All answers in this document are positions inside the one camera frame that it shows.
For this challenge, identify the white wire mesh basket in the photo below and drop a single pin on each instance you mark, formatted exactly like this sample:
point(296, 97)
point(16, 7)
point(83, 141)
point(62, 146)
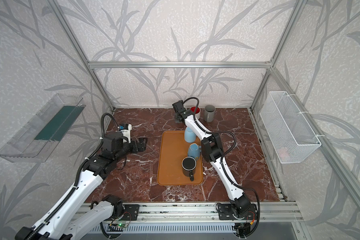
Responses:
point(290, 133)

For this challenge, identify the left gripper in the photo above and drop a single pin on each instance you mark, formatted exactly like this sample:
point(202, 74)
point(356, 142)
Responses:
point(139, 144)

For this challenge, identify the white mug red inside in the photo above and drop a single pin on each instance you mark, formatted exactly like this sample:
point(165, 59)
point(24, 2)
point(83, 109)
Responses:
point(197, 111)

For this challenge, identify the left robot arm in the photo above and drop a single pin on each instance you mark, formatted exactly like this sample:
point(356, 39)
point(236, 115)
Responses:
point(58, 223)

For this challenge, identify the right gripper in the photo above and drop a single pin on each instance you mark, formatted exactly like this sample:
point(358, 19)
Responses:
point(178, 107)

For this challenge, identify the grey mug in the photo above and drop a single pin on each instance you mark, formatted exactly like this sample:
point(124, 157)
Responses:
point(209, 113)

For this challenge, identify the clear plastic wall bin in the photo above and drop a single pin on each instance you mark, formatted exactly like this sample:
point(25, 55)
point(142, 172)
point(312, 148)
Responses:
point(36, 141)

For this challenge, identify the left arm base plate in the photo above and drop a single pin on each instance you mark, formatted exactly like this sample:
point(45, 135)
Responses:
point(128, 212)

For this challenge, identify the black mug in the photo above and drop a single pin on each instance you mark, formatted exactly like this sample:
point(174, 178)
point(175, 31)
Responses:
point(188, 167)

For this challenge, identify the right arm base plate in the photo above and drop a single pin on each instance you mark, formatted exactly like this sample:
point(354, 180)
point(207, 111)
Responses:
point(226, 213)

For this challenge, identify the light blue mug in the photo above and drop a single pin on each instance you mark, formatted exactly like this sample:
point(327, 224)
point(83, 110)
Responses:
point(189, 135)

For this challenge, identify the orange rectangular tray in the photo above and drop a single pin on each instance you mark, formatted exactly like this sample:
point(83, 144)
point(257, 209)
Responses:
point(174, 149)

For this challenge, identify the blue dotted floral mug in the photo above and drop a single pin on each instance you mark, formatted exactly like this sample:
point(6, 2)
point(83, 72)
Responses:
point(194, 151)

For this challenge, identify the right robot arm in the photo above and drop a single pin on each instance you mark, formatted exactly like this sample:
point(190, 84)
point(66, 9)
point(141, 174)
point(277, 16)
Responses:
point(213, 152)

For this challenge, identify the green circuit board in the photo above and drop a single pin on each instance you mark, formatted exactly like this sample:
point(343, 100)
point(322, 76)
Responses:
point(118, 227)

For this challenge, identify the aluminium front rail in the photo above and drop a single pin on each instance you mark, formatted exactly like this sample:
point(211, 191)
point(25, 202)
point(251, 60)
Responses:
point(206, 212)

